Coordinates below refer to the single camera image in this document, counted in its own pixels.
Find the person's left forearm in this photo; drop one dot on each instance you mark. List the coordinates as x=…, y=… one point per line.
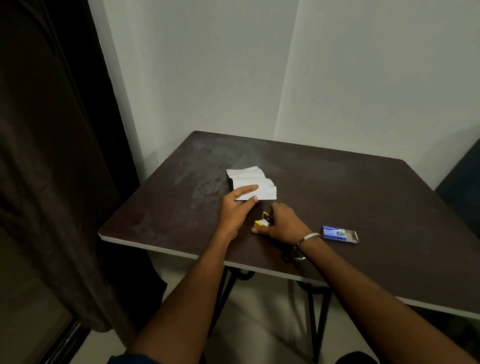
x=183, y=307

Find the person's right hand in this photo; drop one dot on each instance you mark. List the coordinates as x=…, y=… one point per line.
x=287, y=227

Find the person's left thumb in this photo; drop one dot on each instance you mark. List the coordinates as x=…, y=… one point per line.
x=250, y=204

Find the person's right thumb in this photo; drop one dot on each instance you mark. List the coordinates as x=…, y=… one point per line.
x=260, y=230

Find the person's right forearm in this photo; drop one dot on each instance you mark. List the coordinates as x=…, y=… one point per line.
x=375, y=311

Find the small yellow stapler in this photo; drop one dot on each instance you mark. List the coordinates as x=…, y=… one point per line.
x=262, y=221

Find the dark brown curtain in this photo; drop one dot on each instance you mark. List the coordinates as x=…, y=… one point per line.
x=56, y=168

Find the person's left hand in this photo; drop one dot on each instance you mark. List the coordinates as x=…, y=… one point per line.
x=231, y=215

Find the dark blue chair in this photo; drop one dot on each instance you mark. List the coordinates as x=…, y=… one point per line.
x=463, y=191

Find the white paper sheet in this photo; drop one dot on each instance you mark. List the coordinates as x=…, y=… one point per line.
x=249, y=178

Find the black metal table leg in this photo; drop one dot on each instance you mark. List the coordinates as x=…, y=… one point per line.
x=318, y=318
x=225, y=288

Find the person's blue clothing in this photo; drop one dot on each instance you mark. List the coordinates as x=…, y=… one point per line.
x=131, y=359

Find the blue staple box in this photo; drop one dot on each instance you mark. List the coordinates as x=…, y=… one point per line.
x=337, y=234

